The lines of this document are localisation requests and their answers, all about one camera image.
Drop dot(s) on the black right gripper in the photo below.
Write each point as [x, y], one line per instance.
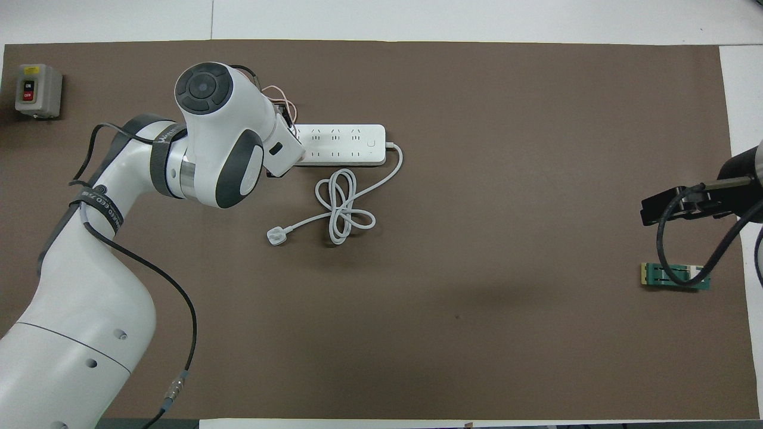
[742, 165]

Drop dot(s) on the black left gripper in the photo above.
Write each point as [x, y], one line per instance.
[289, 119]

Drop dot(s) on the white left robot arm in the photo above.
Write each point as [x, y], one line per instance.
[89, 333]

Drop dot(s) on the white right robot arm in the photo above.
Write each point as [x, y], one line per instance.
[760, 156]

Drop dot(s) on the white power strip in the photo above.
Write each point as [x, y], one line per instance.
[351, 146]

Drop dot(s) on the brown table mat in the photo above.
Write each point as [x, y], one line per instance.
[417, 357]

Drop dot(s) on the grey on-off switch box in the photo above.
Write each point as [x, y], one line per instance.
[45, 95]

